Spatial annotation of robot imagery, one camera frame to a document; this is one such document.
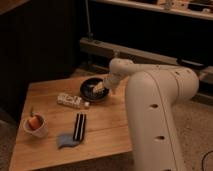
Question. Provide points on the blue-grey cloth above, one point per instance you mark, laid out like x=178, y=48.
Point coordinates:
x=66, y=140

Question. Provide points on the wooden shelf with items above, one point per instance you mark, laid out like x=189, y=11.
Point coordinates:
x=165, y=8

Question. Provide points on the black striped rectangular case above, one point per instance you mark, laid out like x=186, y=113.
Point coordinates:
x=79, y=127

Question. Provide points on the vertical metal pole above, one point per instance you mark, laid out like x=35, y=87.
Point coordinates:
x=90, y=34

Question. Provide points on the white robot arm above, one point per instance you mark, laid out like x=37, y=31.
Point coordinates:
x=150, y=93

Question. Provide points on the orange carrot toy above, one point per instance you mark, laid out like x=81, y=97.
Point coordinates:
x=34, y=120

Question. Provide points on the black ceramic bowl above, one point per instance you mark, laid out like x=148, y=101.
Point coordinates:
x=92, y=90

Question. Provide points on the white lotion bottle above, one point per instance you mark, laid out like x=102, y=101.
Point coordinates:
x=72, y=101

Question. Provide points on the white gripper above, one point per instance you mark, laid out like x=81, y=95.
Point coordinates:
x=110, y=82

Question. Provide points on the wooden table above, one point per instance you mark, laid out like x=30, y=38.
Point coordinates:
x=106, y=127

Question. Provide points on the beige ceramic cup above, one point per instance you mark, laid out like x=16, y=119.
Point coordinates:
x=40, y=132

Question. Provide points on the grey metal rail beam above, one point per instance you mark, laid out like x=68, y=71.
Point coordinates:
x=104, y=49

